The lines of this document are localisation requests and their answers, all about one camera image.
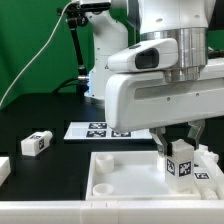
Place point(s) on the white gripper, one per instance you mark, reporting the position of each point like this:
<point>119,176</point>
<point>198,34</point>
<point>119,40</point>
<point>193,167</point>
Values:
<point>146,100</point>

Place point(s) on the white square table top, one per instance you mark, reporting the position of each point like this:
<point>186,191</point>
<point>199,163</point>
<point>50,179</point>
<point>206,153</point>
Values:
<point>130,175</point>

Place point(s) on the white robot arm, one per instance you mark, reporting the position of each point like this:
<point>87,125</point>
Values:
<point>167,78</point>

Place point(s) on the white right fence bar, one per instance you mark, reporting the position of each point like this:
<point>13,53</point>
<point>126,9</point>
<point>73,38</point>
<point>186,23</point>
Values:
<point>217,175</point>

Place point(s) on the white fence bar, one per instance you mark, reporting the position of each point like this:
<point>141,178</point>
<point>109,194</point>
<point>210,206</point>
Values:
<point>217,175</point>
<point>116,212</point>

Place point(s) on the white sheet with tags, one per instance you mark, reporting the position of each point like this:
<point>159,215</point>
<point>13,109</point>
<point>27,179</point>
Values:
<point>100,130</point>

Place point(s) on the white front fence bar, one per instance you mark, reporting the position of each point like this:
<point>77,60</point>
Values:
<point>116,212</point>

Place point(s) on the white left fence piece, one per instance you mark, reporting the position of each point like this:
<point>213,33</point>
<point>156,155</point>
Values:
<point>5,169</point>

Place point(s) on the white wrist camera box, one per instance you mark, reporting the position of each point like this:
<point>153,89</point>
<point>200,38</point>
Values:
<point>146,55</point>

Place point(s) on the black camera on stand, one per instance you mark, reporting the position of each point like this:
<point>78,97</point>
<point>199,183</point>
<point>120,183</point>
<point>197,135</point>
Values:
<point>77,17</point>

